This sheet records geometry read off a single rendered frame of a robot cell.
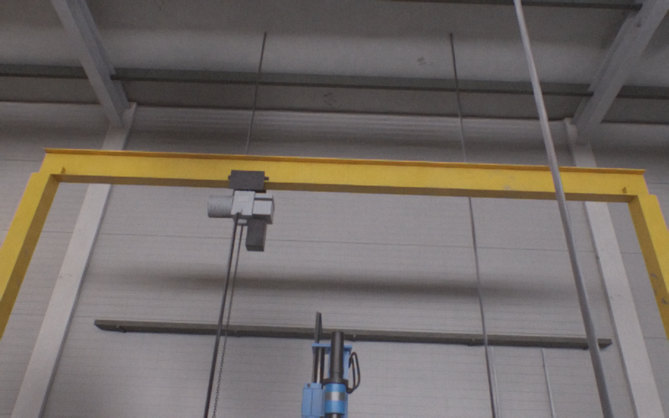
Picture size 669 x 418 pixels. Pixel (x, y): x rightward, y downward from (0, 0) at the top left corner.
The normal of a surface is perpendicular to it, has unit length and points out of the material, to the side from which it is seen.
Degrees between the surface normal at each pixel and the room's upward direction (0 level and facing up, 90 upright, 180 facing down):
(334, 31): 173
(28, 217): 90
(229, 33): 173
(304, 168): 90
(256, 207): 90
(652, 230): 90
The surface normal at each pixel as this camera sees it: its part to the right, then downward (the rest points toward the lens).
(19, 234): 0.01, -0.50
